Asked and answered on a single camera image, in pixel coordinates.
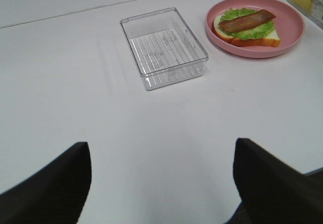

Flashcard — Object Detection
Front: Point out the bacon strip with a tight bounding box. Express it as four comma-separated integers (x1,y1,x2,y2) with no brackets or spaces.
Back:
219,10,276,33

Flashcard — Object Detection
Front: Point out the green lettuce leaf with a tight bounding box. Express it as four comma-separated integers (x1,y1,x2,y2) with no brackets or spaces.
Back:
220,8,275,40

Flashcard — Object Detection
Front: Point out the left clear plastic tray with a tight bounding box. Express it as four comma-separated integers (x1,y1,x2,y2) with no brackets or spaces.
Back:
120,8,208,91

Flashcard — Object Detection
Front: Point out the bread slice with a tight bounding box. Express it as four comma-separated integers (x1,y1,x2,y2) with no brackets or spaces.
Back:
212,15,281,47

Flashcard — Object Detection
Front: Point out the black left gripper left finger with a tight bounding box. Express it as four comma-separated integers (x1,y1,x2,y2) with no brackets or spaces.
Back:
1,142,91,223

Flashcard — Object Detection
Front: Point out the pink round plate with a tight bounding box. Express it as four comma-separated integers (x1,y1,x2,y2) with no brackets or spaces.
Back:
205,0,305,59

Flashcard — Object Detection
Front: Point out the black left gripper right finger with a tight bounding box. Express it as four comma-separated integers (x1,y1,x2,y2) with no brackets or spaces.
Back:
233,138,322,223

